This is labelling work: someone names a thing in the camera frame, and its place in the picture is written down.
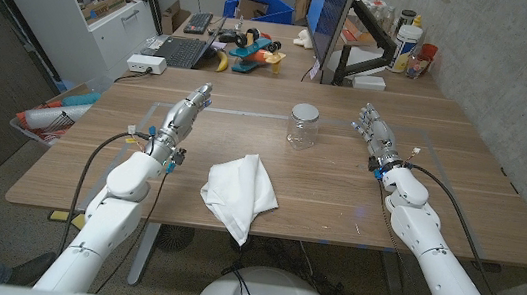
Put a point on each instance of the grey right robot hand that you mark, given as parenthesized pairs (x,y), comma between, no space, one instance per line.
(381,139)

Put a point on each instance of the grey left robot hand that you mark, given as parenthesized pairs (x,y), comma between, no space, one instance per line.
(178,124)

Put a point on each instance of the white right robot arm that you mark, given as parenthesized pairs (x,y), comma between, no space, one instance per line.
(445,270)

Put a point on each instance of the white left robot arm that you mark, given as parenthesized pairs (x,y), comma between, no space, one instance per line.
(108,219)

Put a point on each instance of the glass jar with silver lid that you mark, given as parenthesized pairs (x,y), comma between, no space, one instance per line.
(302,129)

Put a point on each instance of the small clear glass jar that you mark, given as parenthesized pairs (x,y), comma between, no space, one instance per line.
(416,66)

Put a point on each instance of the white cloth napkin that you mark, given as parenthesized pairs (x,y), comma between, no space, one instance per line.
(238,190)

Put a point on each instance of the small flat white box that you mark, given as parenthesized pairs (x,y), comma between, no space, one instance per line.
(368,82)

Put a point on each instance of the white power strip box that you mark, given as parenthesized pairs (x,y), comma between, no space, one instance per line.
(145,63)

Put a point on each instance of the black laptop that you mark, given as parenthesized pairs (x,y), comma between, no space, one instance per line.
(182,52)

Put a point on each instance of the yellow banana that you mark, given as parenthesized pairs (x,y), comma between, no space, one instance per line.
(223,62)

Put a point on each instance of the white wipes canister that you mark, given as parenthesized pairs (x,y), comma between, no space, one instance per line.
(404,46)

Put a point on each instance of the red cup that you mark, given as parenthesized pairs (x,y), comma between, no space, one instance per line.
(429,51)

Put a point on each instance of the teal roll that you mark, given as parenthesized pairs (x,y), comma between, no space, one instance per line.
(80,99)

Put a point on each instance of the black keyboard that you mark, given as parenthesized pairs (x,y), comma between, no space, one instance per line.
(198,22)

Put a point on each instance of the colourful toy airplane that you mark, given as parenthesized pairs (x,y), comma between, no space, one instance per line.
(255,53)

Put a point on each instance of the brown cardboard box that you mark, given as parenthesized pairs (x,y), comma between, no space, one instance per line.
(171,17)

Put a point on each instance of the dark bottle with black lid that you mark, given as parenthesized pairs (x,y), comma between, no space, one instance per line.
(406,19)

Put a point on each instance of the white bubble wrap roll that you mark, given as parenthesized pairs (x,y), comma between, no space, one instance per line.
(53,115)

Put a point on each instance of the white plush toy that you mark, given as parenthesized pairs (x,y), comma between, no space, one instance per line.
(303,39)

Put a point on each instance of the grey table leg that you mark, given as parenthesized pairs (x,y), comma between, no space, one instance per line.
(394,284)
(143,254)

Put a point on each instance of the large flat monitor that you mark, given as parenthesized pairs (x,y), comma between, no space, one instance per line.
(328,9)

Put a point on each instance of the clear floor bin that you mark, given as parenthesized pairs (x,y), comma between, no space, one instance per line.
(31,131)

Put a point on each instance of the blue plastic bin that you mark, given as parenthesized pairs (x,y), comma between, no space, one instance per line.
(275,8)

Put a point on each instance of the black shoe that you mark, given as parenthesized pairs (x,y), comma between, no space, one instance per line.
(32,267)

